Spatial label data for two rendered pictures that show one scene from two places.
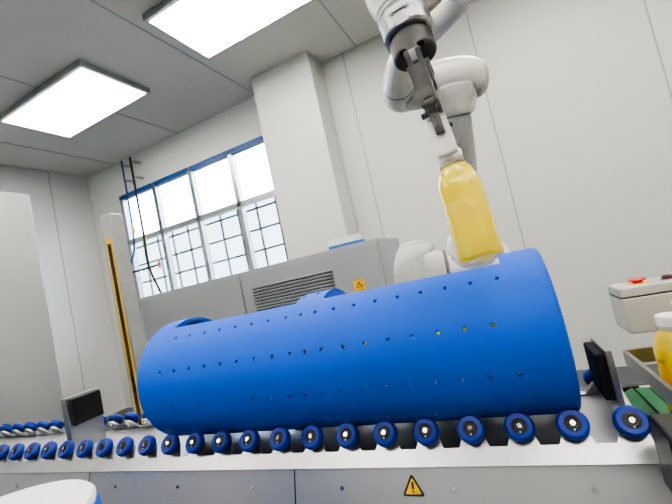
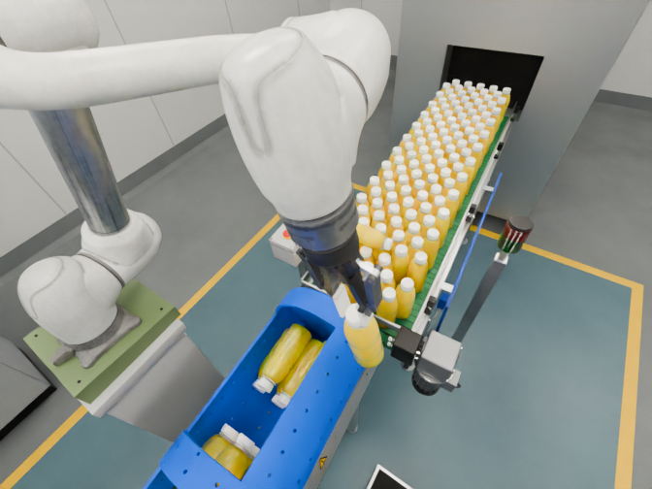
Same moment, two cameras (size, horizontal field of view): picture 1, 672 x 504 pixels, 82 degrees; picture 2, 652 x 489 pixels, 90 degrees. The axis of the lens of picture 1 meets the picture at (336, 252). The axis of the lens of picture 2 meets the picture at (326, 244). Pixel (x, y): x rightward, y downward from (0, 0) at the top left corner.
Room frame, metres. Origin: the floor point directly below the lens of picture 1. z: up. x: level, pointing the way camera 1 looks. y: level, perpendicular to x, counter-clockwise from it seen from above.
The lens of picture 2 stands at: (0.58, 0.07, 1.93)
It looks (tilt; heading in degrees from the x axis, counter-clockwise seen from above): 49 degrees down; 283
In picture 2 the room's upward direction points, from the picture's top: 6 degrees counter-clockwise
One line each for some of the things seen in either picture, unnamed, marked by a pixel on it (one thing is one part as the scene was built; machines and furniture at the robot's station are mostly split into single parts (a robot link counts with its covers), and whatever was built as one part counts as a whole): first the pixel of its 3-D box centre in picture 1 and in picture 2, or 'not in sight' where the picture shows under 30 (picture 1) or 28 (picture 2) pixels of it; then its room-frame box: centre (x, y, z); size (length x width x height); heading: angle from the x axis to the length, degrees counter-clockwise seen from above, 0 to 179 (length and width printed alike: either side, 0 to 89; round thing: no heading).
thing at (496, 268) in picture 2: not in sight; (458, 336); (0.20, -0.62, 0.55); 0.04 x 0.04 x 1.10; 68
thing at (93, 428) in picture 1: (86, 418); not in sight; (1.17, 0.84, 1.00); 0.10 x 0.04 x 0.15; 158
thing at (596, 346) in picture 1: (604, 380); not in sight; (0.67, -0.40, 0.99); 0.10 x 0.02 x 0.12; 158
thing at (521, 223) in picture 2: not in sight; (510, 241); (0.20, -0.62, 1.18); 0.06 x 0.06 x 0.16
